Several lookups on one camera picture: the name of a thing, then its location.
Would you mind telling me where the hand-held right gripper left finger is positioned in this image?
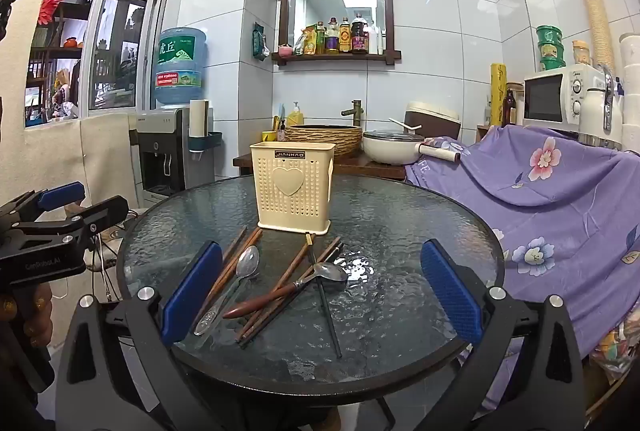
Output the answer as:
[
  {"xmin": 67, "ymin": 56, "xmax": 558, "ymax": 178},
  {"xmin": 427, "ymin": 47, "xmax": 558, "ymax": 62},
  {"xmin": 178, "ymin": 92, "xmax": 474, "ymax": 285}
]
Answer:
[{"xmin": 55, "ymin": 241, "xmax": 223, "ymax": 431}]

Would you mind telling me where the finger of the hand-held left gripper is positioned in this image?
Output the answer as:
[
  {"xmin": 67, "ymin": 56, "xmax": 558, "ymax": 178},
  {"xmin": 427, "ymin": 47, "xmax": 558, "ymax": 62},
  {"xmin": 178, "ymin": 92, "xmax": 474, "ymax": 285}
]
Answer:
[
  {"xmin": 62, "ymin": 195, "xmax": 130, "ymax": 253},
  {"xmin": 0, "ymin": 181, "xmax": 86, "ymax": 230}
]

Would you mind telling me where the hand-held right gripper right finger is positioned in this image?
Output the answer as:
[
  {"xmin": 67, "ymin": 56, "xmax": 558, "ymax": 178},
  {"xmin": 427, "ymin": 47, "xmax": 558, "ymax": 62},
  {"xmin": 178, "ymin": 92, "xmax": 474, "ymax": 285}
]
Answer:
[{"xmin": 420, "ymin": 238, "xmax": 586, "ymax": 431}]

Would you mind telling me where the plain black chopstick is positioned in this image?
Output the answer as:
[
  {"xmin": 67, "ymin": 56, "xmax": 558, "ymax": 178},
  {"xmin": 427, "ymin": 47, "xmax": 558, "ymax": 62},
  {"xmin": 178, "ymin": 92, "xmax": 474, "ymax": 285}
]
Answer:
[{"xmin": 245, "ymin": 241, "xmax": 346, "ymax": 349}]

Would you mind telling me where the metal spoon with wooden handle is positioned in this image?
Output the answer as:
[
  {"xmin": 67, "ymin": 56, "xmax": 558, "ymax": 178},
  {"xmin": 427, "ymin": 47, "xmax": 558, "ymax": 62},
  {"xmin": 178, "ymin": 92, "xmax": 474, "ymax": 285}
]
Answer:
[{"xmin": 222, "ymin": 262, "xmax": 349, "ymax": 319}]

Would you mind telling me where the black chopstick with gold band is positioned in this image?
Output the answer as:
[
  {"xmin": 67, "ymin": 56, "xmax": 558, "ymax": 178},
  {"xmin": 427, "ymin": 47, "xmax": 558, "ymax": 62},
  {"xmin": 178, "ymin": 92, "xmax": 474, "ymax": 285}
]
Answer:
[{"xmin": 305, "ymin": 232, "xmax": 344, "ymax": 359}]

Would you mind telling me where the cream plastic utensil holder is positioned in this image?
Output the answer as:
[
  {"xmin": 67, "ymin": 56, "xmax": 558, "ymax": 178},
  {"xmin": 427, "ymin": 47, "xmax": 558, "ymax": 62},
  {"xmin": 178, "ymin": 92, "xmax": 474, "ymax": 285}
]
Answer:
[{"xmin": 249, "ymin": 141, "xmax": 337, "ymax": 234}]

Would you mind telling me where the person's left hand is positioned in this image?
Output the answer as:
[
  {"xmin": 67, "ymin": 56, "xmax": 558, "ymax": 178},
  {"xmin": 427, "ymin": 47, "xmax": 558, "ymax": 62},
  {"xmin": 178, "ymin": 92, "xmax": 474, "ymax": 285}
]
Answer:
[{"xmin": 20, "ymin": 283, "xmax": 55, "ymax": 349}]

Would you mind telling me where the grey water dispenser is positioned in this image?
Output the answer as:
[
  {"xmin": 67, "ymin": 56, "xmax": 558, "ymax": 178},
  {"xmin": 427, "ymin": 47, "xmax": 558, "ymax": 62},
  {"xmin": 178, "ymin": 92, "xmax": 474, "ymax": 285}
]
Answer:
[{"xmin": 129, "ymin": 107, "xmax": 213, "ymax": 207}]

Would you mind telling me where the purple floral cloth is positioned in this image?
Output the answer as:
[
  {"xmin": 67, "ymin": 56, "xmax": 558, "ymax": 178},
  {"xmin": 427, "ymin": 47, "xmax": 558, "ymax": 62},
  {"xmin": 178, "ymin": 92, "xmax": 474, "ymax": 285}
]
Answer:
[{"xmin": 405, "ymin": 125, "xmax": 640, "ymax": 412}]

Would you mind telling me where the teal plastic holder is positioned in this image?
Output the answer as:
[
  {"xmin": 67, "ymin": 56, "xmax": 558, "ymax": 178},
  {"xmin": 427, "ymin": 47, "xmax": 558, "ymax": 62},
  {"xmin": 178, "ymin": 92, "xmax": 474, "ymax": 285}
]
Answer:
[{"xmin": 187, "ymin": 131, "xmax": 223, "ymax": 162}]

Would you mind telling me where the white cup dispenser tube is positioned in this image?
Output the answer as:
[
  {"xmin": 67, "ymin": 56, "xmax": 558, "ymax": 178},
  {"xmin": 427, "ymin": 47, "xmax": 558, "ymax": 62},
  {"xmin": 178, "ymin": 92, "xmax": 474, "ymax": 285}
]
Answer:
[{"xmin": 189, "ymin": 100, "xmax": 210, "ymax": 152}]

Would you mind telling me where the white pot with lid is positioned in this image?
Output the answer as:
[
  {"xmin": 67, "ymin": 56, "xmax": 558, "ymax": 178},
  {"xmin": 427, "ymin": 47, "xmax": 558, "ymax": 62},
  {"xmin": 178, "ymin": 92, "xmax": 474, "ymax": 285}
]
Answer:
[{"xmin": 362, "ymin": 130, "xmax": 426, "ymax": 166}]

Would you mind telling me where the sliding window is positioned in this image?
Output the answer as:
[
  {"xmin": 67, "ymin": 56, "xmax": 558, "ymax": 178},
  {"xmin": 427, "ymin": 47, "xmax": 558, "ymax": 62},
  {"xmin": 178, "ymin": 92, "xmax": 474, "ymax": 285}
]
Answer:
[{"xmin": 25, "ymin": 0, "xmax": 168, "ymax": 127}]

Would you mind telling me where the blue water jug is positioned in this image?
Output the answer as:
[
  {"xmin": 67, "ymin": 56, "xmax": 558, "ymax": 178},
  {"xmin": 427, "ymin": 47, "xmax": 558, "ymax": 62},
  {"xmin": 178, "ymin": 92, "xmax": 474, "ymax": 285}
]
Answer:
[{"xmin": 152, "ymin": 27, "xmax": 208, "ymax": 108}]

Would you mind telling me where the white and brown rice cooker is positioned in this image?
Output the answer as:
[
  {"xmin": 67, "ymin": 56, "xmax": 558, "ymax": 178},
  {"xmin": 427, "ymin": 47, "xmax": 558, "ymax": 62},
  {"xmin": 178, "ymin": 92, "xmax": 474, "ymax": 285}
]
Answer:
[{"xmin": 404, "ymin": 101, "xmax": 461, "ymax": 144}]

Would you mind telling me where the colourful printed bag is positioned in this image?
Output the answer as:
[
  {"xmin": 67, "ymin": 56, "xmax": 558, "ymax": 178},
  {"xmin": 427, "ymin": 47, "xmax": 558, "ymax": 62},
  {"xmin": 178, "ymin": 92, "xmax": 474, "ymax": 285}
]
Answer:
[{"xmin": 590, "ymin": 326, "xmax": 640, "ymax": 392}]

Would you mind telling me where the woven basin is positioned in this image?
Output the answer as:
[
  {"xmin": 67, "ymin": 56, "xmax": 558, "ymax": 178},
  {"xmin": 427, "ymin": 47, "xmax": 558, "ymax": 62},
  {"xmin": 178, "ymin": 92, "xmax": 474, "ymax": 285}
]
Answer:
[{"xmin": 285, "ymin": 125, "xmax": 363, "ymax": 157}]

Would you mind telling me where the red artificial flower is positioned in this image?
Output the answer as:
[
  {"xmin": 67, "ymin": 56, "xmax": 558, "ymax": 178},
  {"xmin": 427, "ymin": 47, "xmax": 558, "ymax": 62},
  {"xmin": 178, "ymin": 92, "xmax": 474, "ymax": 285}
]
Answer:
[{"xmin": 40, "ymin": 0, "xmax": 68, "ymax": 24}]

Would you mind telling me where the brown glass bottle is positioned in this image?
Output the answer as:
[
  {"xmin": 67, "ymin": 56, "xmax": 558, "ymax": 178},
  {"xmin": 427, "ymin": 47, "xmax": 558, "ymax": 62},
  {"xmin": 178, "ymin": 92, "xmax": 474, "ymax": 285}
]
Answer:
[{"xmin": 502, "ymin": 87, "xmax": 517, "ymax": 127}]

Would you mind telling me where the yellow roll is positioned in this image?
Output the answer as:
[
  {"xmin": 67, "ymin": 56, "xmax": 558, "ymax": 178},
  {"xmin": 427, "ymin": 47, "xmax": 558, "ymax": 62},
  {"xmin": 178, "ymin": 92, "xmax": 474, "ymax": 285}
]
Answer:
[{"xmin": 490, "ymin": 62, "xmax": 508, "ymax": 128}]

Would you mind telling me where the bronze faucet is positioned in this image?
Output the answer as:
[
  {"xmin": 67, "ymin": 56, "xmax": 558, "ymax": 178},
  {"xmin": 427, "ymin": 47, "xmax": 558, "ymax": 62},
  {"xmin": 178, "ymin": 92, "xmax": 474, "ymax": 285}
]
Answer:
[{"xmin": 341, "ymin": 100, "xmax": 363, "ymax": 128}]

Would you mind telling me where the white microwave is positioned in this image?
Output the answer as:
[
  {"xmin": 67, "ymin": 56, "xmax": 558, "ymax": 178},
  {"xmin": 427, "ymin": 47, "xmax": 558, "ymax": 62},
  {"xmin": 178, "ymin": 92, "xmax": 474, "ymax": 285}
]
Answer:
[{"xmin": 522, "ymin": 64, "xmax": 608, "ymax": 129}]

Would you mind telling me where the green hanging packet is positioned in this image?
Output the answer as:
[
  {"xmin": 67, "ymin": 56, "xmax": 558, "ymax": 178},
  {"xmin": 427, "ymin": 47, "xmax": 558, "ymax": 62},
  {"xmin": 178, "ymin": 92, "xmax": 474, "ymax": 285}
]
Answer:
[{"xmin": 252, "ymin": 22, "xmax": 271, "ymax": 62}]

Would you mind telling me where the wooden mirror shelf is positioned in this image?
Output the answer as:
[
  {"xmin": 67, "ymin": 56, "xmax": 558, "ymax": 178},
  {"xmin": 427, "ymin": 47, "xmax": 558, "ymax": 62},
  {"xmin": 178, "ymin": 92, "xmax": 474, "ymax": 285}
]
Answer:
[{"xmin": 271, "ymin": 0, "xmax": 402, "ymax": 67}]

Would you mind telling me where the yellow seasoning packet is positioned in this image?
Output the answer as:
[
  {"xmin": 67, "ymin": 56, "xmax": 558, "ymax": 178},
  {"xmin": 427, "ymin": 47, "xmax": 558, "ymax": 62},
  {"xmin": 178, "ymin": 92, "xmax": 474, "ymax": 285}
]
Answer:
[{"xmin": 292, "ymin": 26, "xmax": 316, "ymax": 56}]

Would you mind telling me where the beige noodle cup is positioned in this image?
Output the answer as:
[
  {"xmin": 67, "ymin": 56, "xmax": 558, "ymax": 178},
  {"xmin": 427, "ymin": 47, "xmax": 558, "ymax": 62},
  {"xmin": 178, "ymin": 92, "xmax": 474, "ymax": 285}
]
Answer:
[{"xmin": 571, "ymin": 40, "xmax": 593, "ymax": 66}]

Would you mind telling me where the dark sauce bottle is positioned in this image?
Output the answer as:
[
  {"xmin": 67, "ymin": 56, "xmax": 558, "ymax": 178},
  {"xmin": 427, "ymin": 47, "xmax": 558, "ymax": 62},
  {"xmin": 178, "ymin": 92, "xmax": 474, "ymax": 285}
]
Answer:
[{"xmin": 350, "ymin": 12, "xmax": 370, "ymax": 54}]

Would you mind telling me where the stack of white paper bowls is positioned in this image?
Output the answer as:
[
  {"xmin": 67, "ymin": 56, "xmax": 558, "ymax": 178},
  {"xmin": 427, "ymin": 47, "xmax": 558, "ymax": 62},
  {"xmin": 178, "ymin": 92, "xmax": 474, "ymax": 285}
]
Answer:
[{"xmin": 619, "ymin": 31, "xmax": 640, "ymax": 152}]

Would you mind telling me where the purple label bottle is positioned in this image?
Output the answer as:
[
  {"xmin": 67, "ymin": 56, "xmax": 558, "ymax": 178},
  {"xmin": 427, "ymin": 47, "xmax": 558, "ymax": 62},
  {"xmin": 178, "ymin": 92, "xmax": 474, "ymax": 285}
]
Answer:
[{"xmin": 325, "ymin": 17, "xmax": 342, "ymax": 54}]

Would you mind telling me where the tall stack of paper cups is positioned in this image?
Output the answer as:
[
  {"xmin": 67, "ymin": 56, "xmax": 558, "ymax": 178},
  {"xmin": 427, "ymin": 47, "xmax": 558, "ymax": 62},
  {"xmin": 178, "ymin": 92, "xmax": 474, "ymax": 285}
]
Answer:
[{"xmin": 570, "ymin": 0, "xmax": 616, "ymax": 67}]

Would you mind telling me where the black cable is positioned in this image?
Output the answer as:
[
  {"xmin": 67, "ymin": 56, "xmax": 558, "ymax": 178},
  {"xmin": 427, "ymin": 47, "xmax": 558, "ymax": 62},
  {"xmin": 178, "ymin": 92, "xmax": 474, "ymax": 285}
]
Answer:
[{"xmin": 97, "ymin": 231, "xmax": 118, "ymax": 304}]

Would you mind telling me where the white kettle with steel handle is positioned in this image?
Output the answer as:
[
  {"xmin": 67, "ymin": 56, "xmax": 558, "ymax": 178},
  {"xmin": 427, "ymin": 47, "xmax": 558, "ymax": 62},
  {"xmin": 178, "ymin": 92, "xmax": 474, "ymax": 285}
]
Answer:
[{"xmin": 577, "ymin": 66, "xmax": 626, "ymax": 149}]

